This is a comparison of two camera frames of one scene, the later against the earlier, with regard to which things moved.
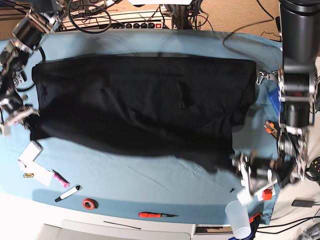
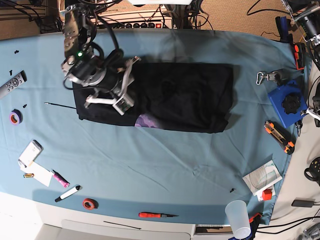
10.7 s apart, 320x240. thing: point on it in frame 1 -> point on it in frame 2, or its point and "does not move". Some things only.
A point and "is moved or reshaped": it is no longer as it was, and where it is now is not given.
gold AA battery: x=28 y=175 does not move
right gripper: x=12 y=111 -> x=122 y=102
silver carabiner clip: x=259 y=77 does not move
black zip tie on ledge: x=131 y=227 does not move
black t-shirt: x=184 y=107 is moved or reshaped
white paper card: x=40 y=173 does not move
